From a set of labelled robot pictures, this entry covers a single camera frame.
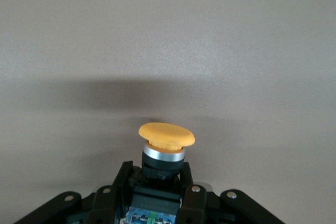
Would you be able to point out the yellow mushroom push button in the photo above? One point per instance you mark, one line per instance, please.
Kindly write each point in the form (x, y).
(166, 133)

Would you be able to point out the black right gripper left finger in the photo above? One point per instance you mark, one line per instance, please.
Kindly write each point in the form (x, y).
(105, 205)

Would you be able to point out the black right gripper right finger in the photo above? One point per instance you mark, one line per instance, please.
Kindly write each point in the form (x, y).
(199, 205)

